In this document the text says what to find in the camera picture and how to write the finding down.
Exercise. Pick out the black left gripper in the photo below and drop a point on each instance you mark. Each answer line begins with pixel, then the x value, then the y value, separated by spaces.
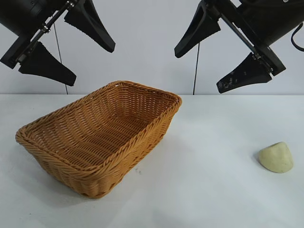
pixel 28 16

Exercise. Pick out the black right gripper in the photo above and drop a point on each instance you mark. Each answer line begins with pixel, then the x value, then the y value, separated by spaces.
pixel 266 19

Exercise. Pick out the tan woven wicker basket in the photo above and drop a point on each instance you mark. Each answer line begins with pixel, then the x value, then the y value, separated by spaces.
pixel 95 142

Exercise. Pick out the pale yellow egg yolk pastry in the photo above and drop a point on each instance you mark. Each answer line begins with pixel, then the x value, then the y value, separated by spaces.
pixel 276 158

